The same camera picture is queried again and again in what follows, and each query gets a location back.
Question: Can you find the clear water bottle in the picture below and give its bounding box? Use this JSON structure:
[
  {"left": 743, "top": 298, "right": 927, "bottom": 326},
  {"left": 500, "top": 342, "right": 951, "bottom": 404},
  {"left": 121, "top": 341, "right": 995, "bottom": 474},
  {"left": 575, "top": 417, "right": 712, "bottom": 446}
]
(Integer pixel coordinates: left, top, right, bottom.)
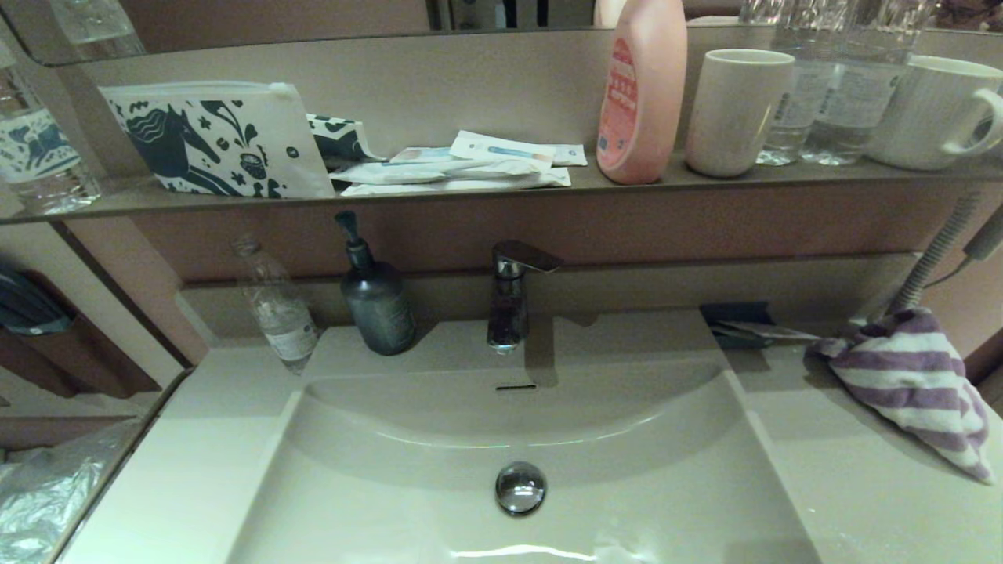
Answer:
[
  {"left": 799, "top": 0, "right": 933, "bottom": 167},
  {"left": 756, "top": 0, "right": 831, "bottom": 167}
]

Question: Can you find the dark blue holder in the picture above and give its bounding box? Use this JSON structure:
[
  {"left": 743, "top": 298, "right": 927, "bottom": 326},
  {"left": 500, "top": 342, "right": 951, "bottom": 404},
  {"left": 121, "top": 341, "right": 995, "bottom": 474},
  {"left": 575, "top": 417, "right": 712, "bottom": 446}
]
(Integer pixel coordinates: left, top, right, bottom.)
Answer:
[{"left": 0, "top": 262, "right": 75, "bottom": 338}]

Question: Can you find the dark soap dispenser bottle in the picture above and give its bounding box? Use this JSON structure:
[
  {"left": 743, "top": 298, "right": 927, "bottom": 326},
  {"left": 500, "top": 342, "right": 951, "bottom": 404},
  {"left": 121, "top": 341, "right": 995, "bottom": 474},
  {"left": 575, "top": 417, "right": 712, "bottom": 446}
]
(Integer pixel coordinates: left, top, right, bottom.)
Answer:
[{"left": 335, "top": 210, "right": 418, "bottom": 357}]

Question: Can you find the small blue patterned pouch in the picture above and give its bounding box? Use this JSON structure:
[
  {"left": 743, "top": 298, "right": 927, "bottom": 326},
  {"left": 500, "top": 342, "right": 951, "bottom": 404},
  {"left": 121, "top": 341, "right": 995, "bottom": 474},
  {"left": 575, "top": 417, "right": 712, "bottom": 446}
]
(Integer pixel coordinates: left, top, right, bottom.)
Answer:
[{"left": 306, "top": 114, "right": 386, "bottom": 172}]

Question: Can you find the wall mirror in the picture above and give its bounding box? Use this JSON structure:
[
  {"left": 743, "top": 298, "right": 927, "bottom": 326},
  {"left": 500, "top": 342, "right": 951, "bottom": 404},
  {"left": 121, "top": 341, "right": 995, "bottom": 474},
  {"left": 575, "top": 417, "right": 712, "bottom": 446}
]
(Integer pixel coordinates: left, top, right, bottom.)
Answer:
[{"left": 0, "top": 0, "right": 1003, "bottom": 67}]

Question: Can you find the white tissue sheet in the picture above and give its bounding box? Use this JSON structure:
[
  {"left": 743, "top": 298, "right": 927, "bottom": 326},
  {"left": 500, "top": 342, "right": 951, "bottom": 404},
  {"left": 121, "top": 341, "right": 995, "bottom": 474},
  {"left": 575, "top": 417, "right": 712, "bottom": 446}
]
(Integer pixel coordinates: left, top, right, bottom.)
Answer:
[{"left": 712, "top": 320, "right": 822, "bottom": 343}]

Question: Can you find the chrome faucet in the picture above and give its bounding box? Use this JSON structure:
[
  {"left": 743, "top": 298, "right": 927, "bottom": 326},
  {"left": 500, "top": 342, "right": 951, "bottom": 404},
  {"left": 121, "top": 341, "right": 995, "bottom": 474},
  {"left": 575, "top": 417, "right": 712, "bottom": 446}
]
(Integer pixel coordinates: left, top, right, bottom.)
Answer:
[{"left": 486, "top": 240, "right": 565, "bottom": 355}]

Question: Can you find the clear plastic bin bag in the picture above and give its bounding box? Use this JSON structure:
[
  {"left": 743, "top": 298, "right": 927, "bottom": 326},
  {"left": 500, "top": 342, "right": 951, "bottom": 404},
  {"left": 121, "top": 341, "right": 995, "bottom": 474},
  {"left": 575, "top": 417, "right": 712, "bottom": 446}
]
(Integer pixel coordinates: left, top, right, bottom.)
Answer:
[{"left": 0, "top": 419, "right": 146, "bottom": 564}]

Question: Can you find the grey wall handset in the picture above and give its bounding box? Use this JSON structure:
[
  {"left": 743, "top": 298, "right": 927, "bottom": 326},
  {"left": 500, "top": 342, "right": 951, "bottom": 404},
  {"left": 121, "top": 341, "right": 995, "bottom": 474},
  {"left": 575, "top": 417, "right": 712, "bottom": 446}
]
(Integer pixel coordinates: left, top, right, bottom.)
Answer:
[{"left": 962, "top": 215, "right": 1003, "bottom": 263}]

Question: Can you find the small clear plastic bottle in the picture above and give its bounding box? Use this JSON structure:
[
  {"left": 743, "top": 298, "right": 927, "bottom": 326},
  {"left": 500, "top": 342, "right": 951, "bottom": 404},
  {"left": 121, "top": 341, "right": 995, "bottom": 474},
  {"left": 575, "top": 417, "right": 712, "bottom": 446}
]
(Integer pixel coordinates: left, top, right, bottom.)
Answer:
[{"left": 230, "top": 235, "right": 320, "bottom": 375}]

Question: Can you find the white sink basin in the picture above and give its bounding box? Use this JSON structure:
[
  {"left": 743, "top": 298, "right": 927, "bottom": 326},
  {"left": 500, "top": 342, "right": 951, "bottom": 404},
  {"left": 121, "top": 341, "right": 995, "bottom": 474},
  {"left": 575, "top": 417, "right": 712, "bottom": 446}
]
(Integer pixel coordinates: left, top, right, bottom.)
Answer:
[{"left": 227, "top": 309, "right": 824, "bottom": 564}]

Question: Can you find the white pouch blue horse print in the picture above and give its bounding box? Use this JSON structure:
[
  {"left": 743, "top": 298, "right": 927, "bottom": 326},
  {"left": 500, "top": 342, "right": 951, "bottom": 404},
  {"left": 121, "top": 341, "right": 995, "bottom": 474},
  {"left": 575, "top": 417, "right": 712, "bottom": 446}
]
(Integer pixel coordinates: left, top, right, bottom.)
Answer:
[{"left": 98, "top": 81, "right": 336, "bottom": 199}]

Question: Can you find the pink lotion bottle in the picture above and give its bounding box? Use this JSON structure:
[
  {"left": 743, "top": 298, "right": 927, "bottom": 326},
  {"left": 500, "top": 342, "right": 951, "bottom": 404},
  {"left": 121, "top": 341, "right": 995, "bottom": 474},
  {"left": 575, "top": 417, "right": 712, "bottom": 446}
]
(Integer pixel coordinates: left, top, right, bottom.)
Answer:
[{"left": 596, "top": 0, "right": 689, "bottom": 186}]

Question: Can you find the white packet blue stripe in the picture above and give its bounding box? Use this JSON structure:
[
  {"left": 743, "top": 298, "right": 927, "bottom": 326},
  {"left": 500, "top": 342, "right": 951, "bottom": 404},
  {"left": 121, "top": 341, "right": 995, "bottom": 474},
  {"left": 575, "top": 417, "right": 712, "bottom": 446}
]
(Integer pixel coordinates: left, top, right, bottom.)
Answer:
[{"left": 451, "top": 131, "right": 559, "bottom": 175}]

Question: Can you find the white toothbrush packet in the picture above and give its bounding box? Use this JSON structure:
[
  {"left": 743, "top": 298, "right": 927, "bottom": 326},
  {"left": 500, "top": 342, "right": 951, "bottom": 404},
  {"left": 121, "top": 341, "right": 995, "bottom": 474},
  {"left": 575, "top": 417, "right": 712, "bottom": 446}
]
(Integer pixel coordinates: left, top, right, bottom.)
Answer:
[{"left": 329, "top": 157, "right": 549, "bottom": 186}]

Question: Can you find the water bottle blue label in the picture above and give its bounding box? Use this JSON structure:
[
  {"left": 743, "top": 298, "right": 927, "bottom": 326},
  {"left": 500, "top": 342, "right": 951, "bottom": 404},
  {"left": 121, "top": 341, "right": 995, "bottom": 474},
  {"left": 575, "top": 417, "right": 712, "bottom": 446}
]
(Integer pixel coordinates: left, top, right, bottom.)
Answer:
[{"left": 0, "top": 39, "right": 103, "bottom": 216}]

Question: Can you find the pale pink sachet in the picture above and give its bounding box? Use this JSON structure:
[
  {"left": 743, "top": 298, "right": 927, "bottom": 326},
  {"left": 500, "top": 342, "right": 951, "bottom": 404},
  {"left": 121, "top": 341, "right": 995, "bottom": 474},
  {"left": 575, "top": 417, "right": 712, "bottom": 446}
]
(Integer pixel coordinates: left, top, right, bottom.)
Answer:
[{"left": 389, "top": 146, "right": 455, "bottom": 165}]

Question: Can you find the white handleless cup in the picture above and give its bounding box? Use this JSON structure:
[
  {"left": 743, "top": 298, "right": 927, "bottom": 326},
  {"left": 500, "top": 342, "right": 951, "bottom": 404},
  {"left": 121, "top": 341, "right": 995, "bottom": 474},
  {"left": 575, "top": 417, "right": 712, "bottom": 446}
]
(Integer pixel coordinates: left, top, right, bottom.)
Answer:
[{"left": 684, "top": 49, "right": 796, "bottom": 179}]

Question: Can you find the chrome drain stopper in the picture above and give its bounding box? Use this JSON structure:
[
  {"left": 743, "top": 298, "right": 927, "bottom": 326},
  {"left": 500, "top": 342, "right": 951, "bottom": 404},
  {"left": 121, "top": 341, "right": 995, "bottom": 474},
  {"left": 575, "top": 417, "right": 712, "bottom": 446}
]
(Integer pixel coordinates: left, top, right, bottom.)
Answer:
[{"left": 494, "top": 461, "right": 548, "bottom": 516}]

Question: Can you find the grey wall shelf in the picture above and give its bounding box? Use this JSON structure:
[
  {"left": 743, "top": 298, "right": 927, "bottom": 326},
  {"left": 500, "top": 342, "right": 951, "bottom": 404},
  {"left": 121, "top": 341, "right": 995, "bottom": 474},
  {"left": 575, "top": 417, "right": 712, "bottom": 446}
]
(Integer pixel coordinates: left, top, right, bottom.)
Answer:
[{"left": 0, "top": 153, "right": 1003, "bottom": 228}]

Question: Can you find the purple white striped towel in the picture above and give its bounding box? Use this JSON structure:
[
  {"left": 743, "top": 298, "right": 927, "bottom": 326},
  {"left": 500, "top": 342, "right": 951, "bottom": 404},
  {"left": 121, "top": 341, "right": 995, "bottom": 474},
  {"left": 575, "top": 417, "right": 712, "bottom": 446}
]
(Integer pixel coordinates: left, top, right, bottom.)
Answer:
[{"left": 806, "top": 307, "right": 994, "bottom": 485}]

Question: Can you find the white mug with handle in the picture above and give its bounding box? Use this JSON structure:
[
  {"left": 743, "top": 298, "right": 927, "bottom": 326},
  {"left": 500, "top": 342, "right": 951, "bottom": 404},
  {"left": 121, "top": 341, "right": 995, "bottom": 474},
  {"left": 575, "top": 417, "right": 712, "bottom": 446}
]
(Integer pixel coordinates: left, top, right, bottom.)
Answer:
[{"left": 866, "top": 55, "right": 1003, "bottom": 172}]

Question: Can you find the grey coiled hose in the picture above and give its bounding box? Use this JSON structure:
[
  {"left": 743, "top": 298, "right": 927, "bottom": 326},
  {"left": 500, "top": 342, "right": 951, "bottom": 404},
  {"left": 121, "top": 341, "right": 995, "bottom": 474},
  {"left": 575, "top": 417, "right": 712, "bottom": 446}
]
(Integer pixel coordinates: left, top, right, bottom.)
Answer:
[{"left": 885, "top": 188, "right": 984, "bottom": 318}]

